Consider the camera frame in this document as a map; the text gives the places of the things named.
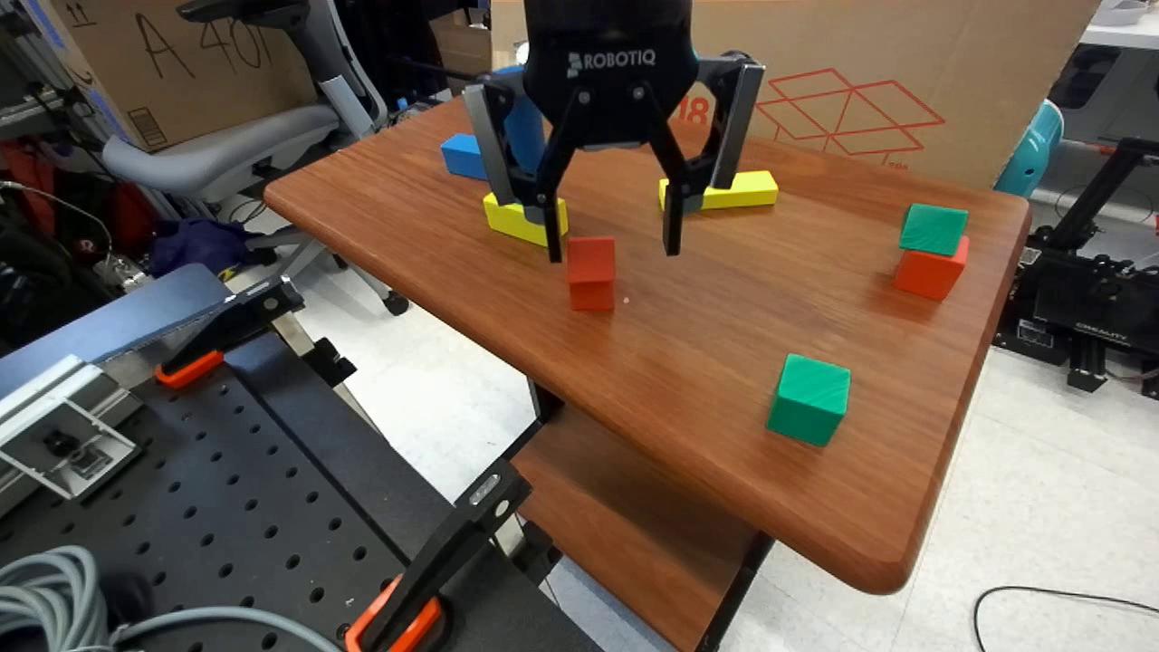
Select aluminium bracket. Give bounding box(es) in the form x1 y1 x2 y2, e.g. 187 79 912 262
0 354 147 519

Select long yellow block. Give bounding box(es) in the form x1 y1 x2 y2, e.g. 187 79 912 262
657 169 781 216

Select flat green block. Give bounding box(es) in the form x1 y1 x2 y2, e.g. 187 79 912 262
898 203 971 258

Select cardboard box with handwriting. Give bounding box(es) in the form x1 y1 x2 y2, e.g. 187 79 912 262
25 0 320 154

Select tall orange block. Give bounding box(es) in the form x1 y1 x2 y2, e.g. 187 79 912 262
567 236 618 313

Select short yellow block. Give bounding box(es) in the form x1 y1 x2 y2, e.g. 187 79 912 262
482 191 570 249

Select dark blue cloth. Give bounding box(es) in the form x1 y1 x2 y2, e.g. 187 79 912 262
148 216 252 278

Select black cable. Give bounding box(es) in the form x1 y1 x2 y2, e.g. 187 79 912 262
972 585 1159 652

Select large cardboard box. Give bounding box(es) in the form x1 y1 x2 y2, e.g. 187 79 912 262
489 0 1103 192

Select teal chair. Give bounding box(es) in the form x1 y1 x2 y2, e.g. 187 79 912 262
993 98 1066 199

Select grey office chair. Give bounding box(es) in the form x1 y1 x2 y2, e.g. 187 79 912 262
101 0 411 318

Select blue cylinder block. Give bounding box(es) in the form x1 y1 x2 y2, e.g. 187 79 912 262
493 64 550 175

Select green cube block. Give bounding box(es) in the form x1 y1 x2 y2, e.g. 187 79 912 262
766 352 853 448

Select coil of grey cable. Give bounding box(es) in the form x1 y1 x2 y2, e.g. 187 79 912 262
0 544 343 652

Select black and orange clamp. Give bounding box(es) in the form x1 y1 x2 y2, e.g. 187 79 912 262
343 458 533 652
153 275 307 391

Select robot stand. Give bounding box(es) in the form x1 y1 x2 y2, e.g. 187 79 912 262
0 263 603 652

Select black 3D printer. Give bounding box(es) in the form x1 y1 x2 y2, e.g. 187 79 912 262
992 136 1159 401

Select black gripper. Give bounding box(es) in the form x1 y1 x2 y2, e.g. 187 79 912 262
463 0 767 264

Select orange cube block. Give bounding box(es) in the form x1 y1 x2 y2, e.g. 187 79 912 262
892 235 971 302

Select flat blue block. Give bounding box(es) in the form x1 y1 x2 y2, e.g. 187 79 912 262
440 132 491 182

